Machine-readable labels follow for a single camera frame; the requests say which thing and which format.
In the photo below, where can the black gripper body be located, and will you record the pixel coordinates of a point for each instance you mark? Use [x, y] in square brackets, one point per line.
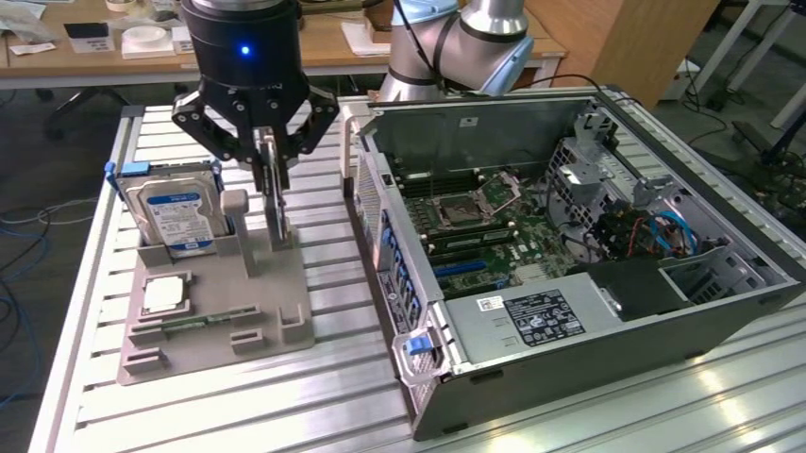
[246, 61]

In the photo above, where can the graphics card with metal bracket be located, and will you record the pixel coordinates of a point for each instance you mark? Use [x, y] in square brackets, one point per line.
[274, 207]

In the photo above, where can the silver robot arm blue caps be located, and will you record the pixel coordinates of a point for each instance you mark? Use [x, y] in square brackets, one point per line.
[492, 28]

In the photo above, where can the white box with tape roll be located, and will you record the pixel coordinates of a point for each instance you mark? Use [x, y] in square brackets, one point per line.
[149, 42]

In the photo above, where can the hard disk in blue caddy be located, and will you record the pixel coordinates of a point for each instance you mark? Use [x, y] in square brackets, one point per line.
[177, 217]

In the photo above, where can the stack of white papers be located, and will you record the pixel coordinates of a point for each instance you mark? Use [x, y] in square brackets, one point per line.
[362, 40]

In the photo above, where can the black chair base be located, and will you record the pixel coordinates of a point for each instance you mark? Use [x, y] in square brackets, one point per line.
[82, 101]

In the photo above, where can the white tape roll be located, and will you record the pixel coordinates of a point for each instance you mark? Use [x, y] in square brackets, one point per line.
[118, 5]

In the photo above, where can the brown cardboard box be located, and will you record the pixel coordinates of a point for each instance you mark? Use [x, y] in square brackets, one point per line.
[381, 11]

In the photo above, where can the black and white labelled box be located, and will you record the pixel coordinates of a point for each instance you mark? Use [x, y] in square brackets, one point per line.
[90, 38]

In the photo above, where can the wooden desk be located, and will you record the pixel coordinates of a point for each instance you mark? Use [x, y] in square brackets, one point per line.
[63, 66]

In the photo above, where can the CPU socket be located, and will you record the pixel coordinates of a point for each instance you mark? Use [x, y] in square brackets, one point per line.
[458, 209]

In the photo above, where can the grey parts rack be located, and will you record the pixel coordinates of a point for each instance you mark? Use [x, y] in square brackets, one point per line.
[214, 283]

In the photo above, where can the metal socket cover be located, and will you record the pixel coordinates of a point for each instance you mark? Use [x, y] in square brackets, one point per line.
[504, 186]

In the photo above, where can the installed RAM stick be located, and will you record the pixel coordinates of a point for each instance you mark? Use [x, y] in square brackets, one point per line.
[473, 242]
[469, 230]

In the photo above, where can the white paper card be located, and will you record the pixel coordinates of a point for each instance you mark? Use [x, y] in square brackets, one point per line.
[31, 48]

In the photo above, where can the silver CPU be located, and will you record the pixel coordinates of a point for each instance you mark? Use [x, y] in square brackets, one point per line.
[164, 295]

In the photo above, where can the clear plastic bag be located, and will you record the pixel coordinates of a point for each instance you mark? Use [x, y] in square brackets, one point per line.
[26, 23]

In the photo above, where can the green motherboard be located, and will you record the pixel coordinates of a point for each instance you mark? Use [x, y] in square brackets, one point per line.
[504, 245]

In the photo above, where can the green RAM stick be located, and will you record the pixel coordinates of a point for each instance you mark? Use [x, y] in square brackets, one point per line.
[189, 322]

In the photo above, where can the metal disk bay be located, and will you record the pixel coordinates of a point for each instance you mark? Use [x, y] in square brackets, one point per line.
[587, 179]

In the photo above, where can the small silver heatsink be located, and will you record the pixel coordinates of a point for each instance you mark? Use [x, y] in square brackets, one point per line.
[531, 273]

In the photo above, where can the blue case latch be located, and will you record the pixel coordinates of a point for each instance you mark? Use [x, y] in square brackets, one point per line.
[421, 344]

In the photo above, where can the wooden cabinet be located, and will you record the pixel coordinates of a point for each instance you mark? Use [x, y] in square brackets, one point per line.
[631, 47]

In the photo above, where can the grey power supply unit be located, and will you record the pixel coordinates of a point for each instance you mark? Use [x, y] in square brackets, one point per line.
[536, 321]

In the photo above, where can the open black PC case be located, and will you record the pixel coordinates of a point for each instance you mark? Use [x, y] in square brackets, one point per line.
[567, 377]

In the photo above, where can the black floor stand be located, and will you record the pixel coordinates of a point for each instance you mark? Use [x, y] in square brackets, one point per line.
[777, 151]

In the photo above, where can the beige card retention bracket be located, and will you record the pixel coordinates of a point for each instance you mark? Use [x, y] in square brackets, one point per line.
[348, 141]

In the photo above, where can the white table frame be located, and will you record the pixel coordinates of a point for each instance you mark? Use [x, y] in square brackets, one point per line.
[744, 42]

